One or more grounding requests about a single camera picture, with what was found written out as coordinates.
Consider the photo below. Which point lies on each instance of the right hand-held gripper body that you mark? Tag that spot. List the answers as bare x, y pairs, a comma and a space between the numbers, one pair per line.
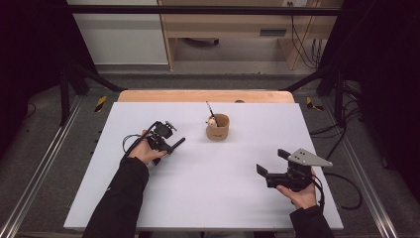
297, 177

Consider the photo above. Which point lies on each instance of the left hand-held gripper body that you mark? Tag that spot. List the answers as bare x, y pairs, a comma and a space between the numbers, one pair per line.
161, 130

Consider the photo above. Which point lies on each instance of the wooden brush holder cup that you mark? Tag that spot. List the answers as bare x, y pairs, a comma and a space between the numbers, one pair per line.
218, 133

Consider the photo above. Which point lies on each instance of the thin black makeup brush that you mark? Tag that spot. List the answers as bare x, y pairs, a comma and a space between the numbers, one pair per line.
210, 110

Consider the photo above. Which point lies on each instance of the person's left hand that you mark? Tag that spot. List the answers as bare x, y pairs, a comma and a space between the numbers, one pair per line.
143, 152

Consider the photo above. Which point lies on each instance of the person's right hand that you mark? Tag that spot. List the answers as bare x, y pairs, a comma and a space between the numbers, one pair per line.
303, 198

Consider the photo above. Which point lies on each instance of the wooden table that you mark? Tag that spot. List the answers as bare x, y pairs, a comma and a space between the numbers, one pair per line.
181, 96

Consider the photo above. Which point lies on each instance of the white board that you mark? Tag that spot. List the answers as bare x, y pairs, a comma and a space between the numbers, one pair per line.
204, 185

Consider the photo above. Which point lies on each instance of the dark table grommet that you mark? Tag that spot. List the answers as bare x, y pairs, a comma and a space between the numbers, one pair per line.
239, 101

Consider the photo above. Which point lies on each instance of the black metal stand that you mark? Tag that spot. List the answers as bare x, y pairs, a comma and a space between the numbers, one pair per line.
338, 99
64, 95

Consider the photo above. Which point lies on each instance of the white cabinet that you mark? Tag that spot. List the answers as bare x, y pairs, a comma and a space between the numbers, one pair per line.
122, 39

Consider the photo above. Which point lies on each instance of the grey rectangular desk panel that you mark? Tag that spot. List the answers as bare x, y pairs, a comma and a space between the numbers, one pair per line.
273, 32

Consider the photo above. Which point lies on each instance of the black crossbar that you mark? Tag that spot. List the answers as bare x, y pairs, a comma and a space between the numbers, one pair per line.
198, 10

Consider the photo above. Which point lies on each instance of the light wooden desk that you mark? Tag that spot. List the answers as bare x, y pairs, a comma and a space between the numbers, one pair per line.
231, 23

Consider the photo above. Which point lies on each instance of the black curtain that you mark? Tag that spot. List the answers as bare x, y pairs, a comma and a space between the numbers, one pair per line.
389, 66
29, 49

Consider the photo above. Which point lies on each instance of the aluminium rail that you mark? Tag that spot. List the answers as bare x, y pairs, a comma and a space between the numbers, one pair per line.
39, 165
369, 195

